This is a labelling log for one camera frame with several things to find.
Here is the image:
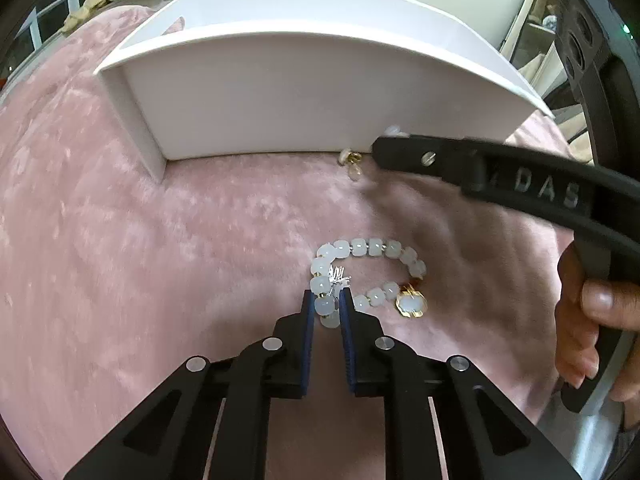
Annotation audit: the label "pearl gold earring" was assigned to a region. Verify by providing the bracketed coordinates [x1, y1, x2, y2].
[337, 148, 362, 182]

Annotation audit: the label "white square bead bracelet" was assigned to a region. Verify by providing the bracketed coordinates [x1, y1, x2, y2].
[308, 237, 430, 330]

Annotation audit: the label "silver spiky brooch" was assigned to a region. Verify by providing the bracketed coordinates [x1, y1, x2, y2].
[329, 266, 352, 289]

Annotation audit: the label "person's right hand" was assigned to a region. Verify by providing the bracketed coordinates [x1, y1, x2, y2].
[555, 246, 639, 388]

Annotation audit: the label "open closet with clothes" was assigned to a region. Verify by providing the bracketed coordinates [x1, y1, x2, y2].
[500, 0, 594, 165]

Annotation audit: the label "grey trousers of person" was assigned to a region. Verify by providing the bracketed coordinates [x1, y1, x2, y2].
[537, 391, 639, 479]

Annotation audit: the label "white open storage box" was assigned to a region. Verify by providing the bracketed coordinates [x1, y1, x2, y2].
[96, 0, 546, 179]

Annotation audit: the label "pink plush bedspread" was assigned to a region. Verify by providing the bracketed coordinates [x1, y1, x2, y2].
[1, 6, 568, 479]

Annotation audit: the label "window with white frames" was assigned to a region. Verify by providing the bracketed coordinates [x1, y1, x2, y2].
[1, 0, 85, 87]

